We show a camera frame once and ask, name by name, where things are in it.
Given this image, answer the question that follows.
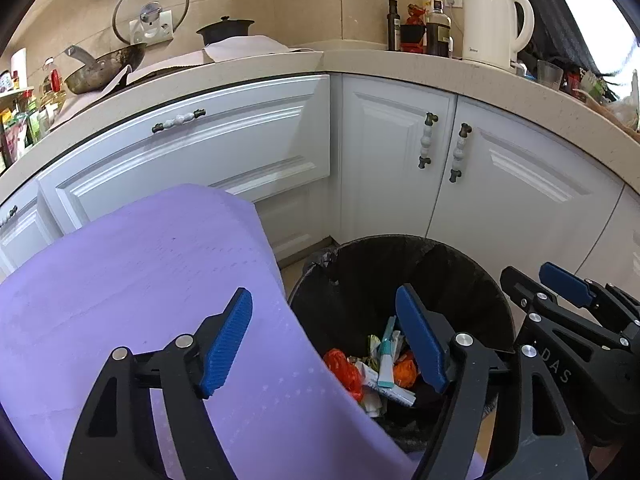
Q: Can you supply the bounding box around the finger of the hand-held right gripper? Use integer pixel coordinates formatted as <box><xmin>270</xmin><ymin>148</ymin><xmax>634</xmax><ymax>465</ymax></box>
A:
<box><xmin>500</xmin><ymin>266</ymin><xmax>633</xmax><ymax>351</ymax></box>
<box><xmin>539</xmin><ymin>261</ymin><xmax>640</xmax><ymax>331</ymax></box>

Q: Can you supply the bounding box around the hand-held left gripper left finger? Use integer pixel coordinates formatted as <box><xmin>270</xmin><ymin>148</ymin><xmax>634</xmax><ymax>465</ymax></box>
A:
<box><xmin>62</xmin><ymin>287</ymin><xmax>254</xmax><ymax>480</ymax></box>

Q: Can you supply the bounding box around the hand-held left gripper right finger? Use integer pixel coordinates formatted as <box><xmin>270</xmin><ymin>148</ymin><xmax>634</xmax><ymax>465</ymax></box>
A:
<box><xmin>394</xmin><ymin>283</ymin><xmax>590</xmax><ymax>480</ymax></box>

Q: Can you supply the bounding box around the orange plastic bag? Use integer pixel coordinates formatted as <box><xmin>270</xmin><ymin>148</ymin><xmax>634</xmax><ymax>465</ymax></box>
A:
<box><xmin>392</xmin><ymin>352</ymin><xmax>418</xmax><ymax>388</ymax></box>

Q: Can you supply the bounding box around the teal tube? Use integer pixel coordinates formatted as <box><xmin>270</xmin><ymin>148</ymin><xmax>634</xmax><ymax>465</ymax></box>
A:
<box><xmin>377</xmin><ymin>316</ymin><xmax>399</xmax><ymax>388</ymax></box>

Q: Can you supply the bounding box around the white blue printed wrapper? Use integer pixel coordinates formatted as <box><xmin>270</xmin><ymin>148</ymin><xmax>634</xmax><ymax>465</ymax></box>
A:
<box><xmin>356</xmin><ymin>360</ymin><xmax>417</xmax><ymax>407</ymax></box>

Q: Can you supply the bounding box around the black lined waste bin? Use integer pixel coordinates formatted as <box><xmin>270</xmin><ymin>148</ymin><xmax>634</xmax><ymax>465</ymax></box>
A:
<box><xmin>287</xmin><ymin>234</ymin><xmax>517</xmax><ymax>453</ymax></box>

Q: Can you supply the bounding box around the red-orange plastic bag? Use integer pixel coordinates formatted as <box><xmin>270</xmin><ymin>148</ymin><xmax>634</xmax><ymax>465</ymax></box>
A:
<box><xmin>322</xmin><ymin>349</ymin><xmax>365</xmax><ymax>402</ymax></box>

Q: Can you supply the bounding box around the person's right hand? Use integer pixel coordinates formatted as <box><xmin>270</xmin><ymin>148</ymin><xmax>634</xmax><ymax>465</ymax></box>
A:
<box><xmin>585</xmin><ymin>441</ymin><xmax>628</xmax><ymax>480</ymax></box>

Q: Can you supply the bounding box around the white cabinet door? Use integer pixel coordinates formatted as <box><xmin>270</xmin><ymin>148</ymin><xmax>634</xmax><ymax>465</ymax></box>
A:
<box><xmin>0</xmin><ymin>180</ymin><xmax>66</xmax><ymax>276</ymax></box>
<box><xmin>575</xmin><ymin>185</ymin><xmax>640</xmax><ymax>301</ymax></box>
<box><xmin>425</xmin><ymin>97</ymin><xmax>626</xmax><ymax>286</ymax></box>
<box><xmin>341</xmin><ymin>74</ymin><xmax>458</xmax><ymax>246</ymax></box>

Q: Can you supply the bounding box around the purple tablecloth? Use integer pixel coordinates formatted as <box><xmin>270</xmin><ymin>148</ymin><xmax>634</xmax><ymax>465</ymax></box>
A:
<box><xmin>0</xmin><ymin>184</ymin><xmax>488</xmax><ymax>480</ymax></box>

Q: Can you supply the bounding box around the brown paper sheet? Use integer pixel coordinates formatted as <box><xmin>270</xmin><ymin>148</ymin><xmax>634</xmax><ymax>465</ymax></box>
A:
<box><xmin>572</xmin><ymin>89</ymin><xmax>640</xmax><ymax>143</ymax></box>

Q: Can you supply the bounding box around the crumpled clear plastic bag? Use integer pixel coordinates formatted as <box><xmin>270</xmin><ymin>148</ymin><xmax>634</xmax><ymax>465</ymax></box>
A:
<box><xmin>607</xmin><ymin>97</ymin><xmax>640</xmax><ymax>133</ymax></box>

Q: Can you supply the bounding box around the wide white drawer front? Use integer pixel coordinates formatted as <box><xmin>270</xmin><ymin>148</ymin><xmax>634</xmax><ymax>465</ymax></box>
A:
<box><xmin>37</xmin><ymin>74</ymin><xmax>332</xmax><ymax>241</ymax></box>

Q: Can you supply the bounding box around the clear glass cup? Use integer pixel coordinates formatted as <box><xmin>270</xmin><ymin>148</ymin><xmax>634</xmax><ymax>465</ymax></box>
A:
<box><xmin>537</xmin><ymin>60</ymin><xmax>563</xmax><ymax>89</ymax></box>

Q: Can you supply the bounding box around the dark curtain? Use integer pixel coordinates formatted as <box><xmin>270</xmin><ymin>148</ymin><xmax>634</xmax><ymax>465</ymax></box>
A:
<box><xmin>487</xmin><ymin>0</ymin><xmax>626</xmax><ymax>86</ymax></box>

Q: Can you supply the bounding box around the white electric kettle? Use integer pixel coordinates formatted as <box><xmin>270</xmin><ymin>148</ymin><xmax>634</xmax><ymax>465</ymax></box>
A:
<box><xmin>462</xmin><ymin>0</ymin><xmax>535</xmax><ymax>71</ymax></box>

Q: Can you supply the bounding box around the dark sauce bottle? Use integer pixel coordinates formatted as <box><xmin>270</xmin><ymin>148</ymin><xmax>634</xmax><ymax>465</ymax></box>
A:
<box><xmin>425</xmin><ymin>0</ymin><xmax>452</xmax><ymax>57</ymax></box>

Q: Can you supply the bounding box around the bright window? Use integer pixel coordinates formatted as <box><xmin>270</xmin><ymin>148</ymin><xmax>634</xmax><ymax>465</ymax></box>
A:
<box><xmin>545</xmin><ymin>0</ymin><xmax>640</xmax><ymax>76</ymax></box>

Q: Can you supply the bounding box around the red black container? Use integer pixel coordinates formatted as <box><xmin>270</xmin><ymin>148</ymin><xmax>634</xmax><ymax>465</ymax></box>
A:
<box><xmin>400</xmin><ymin>4</ymin><xmax>427</xmax><ymax>53</ymax></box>

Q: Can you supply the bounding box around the group of condiment bottles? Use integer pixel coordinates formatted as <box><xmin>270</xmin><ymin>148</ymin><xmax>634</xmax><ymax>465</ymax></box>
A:
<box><xmin>0</xmin><ymin>57</ymin><xmax>66</xmax><ymax>173</ymax></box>

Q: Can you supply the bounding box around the steel wok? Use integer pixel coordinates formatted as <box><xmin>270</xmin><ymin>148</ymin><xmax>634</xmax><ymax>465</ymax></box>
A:
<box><xmin>64</xmin><ymin>42</ymin><xmax>147</xmax><ymax>96</ymax></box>

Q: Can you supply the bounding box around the dark slim oil bottle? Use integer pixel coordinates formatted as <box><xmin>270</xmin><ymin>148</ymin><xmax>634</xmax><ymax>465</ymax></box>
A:
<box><xmin>386</xmin><ymin>0</ymin><xmax>402</xmax><ymax>52</ymax></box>

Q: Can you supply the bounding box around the black lidded pot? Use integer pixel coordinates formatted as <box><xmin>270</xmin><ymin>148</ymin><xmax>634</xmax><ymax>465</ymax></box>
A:
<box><xmin>196</xmin><ymin>16</ymin><xmax>255</xmax><ymax>46</ymax></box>

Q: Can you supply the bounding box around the white lid holder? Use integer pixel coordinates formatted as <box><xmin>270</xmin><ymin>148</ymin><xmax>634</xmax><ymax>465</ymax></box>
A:
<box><xmin>129</xmin><ymin>9</ymin><xmax>174</xmax><ymax>45</ymax></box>

